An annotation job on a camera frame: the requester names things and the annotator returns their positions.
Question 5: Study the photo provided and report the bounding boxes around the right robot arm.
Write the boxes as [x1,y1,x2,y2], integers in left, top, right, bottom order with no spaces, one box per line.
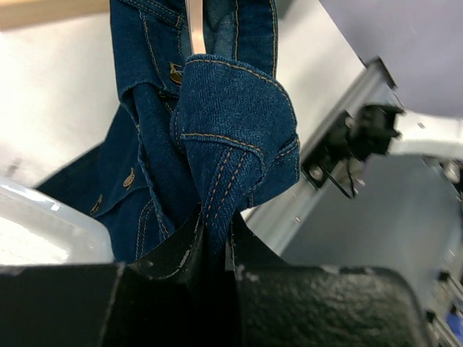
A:
[338,111,462,346]

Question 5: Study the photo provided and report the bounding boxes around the beige plastic hanger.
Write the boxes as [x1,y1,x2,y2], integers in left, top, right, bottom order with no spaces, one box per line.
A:
[185,0,206,55]

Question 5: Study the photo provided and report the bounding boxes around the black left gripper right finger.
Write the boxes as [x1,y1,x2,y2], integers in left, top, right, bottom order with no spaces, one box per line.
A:
[227,214,433,346]

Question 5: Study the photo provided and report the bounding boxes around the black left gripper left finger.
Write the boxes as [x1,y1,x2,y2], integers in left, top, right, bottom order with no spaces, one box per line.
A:
[99,213,203,346]

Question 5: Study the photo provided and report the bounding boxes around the white plastic basket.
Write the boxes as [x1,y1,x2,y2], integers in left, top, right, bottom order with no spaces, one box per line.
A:
[1,177,114,266]

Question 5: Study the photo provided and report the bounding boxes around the wooden clothes rack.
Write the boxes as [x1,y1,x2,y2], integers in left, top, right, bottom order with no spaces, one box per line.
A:
[1,0,109,30]

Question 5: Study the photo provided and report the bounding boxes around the dark blue denim skirt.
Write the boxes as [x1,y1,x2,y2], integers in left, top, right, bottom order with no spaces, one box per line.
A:
[38,1,300,262]

